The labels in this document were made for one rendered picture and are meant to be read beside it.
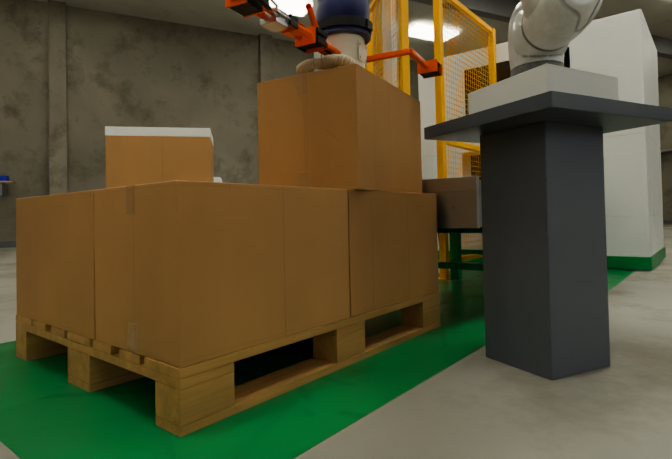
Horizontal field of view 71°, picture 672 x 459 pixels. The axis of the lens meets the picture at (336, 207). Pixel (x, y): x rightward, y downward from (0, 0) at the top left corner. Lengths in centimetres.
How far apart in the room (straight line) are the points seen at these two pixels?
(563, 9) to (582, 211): 55
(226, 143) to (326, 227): 983
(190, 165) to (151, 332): 194
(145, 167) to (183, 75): 833
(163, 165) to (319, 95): 163
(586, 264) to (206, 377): 108
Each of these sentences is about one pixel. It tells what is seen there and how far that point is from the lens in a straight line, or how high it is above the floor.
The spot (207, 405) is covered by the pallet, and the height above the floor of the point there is 5.
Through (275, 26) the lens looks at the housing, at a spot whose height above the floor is 105.
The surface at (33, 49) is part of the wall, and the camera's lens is 1130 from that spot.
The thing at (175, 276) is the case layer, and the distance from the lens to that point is 107.
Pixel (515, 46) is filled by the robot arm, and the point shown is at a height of 96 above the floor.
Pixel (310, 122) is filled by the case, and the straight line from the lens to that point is 159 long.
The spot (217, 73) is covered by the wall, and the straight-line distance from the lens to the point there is 1147.
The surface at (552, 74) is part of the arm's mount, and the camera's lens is 142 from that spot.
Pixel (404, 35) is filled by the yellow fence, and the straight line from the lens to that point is 318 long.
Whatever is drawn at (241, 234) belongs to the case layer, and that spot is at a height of 42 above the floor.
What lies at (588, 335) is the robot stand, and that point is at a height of 10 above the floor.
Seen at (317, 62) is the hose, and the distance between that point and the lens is 178.
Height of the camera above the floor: 46
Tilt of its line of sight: 1 degrees up
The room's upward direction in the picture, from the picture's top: 1 degrees counter-clockwise
